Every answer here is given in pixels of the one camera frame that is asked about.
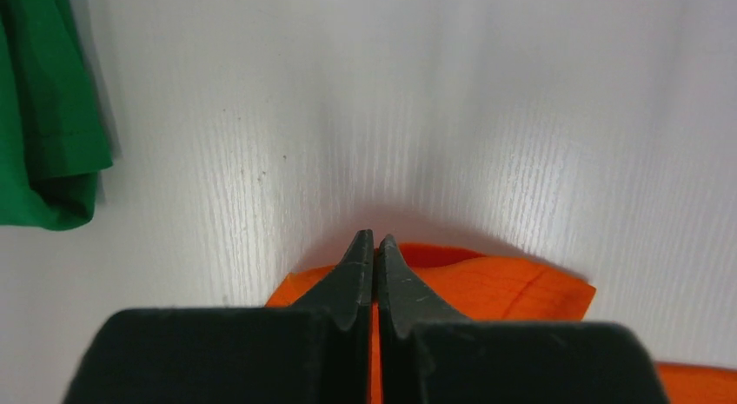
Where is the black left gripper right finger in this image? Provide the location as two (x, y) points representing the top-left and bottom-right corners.
(377, 235), (667, 403)

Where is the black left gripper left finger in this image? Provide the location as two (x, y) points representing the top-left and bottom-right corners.
(64, 230), (375, 403)

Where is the orange t shirt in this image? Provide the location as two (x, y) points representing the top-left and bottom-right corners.
(266, 242), (736, 403)

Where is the folded green t shirt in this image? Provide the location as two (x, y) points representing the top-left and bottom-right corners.
(1, 0), (113, 231)

